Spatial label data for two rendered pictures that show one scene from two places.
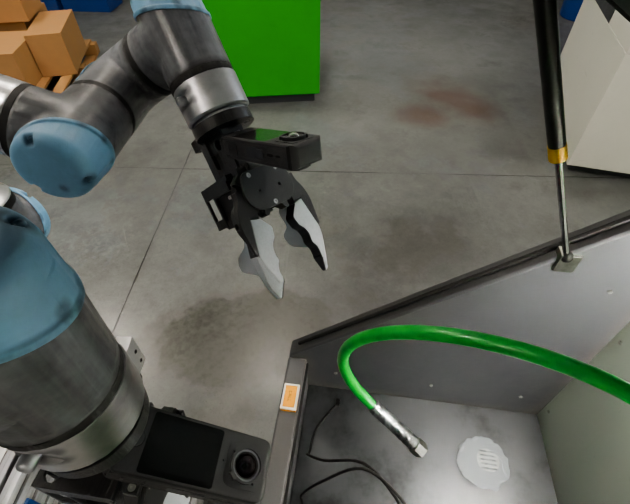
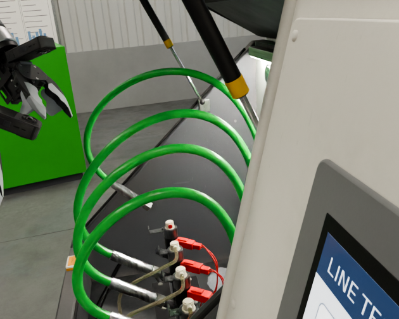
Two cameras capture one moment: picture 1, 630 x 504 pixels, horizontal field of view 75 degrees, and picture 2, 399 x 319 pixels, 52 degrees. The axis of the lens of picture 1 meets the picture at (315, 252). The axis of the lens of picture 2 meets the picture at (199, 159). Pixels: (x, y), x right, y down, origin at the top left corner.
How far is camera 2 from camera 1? 0.65 m
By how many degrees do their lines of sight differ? 30
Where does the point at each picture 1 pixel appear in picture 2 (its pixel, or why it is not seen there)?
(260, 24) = not seen: hidden behind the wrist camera
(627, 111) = not seen: hidden behind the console
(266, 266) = (35, 99)
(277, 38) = (43, 133)
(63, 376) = not seen: outside the picture
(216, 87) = (0, 32)
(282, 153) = (35, 41)
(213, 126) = (0, 47)
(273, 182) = (35, 71)
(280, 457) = (69, 290)
